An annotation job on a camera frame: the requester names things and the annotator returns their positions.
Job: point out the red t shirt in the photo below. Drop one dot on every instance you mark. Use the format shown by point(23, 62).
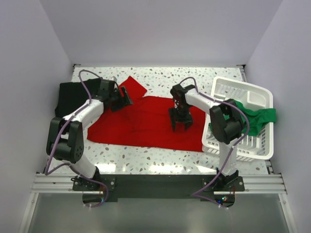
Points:
point(146, 123)

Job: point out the folded black t shirt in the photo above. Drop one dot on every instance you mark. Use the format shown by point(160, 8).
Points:
point(72, 95)

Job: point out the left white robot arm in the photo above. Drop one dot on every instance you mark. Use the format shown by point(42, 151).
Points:
point(65, 144)

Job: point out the white plastic laundry basket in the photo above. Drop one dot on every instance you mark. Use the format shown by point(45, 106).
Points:
point(252, 97)

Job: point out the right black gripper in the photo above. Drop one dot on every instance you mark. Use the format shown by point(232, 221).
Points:
point(172, 112)

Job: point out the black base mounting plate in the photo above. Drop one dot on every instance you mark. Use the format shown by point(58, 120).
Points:
point(140, 187)

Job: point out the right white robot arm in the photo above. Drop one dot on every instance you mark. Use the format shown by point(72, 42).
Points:
point(190, 95)

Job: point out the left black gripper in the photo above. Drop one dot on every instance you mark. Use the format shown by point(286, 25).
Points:
point(121, 103)

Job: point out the green t shirt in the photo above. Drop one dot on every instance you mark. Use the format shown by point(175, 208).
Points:
point(260, 119)

